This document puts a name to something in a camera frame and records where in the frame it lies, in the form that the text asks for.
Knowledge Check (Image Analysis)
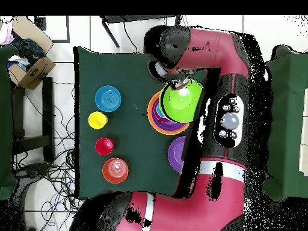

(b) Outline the green plastic bowl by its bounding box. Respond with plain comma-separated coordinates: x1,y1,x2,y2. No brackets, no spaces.
158,78,206,124

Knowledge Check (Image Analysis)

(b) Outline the blue plastic cup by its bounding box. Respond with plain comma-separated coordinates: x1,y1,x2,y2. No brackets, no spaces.
156,103,166,119

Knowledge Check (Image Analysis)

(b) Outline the pink plastic bowl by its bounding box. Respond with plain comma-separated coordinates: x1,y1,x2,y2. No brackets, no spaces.
153,99,170,123

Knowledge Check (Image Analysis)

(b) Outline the purple plastic bowl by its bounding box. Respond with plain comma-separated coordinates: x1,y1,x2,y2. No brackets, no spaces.
167,135,187,173
151,99,188,132

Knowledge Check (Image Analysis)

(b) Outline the large orange plastic bowl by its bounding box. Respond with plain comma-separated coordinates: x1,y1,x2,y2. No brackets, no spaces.
147,90,191,136

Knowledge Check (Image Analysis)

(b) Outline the dark green tablecloth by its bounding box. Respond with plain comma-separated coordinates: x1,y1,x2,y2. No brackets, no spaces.
73,46,217,200

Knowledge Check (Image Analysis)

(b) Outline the blue plastic bowl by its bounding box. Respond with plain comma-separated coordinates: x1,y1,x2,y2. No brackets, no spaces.
94,85,122,113

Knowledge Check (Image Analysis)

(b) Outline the yellow plastic cup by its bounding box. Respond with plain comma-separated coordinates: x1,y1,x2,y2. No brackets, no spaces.
88,111,108,130

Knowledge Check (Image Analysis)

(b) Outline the red plastic cup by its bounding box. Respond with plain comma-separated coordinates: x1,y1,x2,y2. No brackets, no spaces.
95,137,114,156

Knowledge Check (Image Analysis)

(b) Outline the small red-orange plastic bowl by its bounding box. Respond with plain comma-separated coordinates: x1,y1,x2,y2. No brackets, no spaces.
102,157,129,185

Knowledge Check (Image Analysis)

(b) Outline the green cloth covered table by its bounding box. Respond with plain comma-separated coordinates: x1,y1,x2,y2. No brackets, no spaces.
261,45,308,202
0,45,19,201

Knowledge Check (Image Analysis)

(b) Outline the cardboard box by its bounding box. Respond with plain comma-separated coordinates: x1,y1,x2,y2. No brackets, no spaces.
7,16,57,90

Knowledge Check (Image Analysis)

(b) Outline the white panel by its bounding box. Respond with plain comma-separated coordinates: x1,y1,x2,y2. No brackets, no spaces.
298,88,308,177

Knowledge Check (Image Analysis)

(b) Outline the pile of clothes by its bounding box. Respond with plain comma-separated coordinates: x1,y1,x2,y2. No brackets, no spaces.
0,22,46,72

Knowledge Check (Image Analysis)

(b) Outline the black floor device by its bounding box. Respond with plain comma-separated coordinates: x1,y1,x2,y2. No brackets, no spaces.
14,162,52,180

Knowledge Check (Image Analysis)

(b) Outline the black metal frame table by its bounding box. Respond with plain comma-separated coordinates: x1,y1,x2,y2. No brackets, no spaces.
99,14,181,48

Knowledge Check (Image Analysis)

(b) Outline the tangle of floor cables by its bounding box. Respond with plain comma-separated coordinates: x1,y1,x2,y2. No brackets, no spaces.
11,79,84,231

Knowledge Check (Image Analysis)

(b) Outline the black floor frame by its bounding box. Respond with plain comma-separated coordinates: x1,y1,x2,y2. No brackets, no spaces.
34,15,70,43

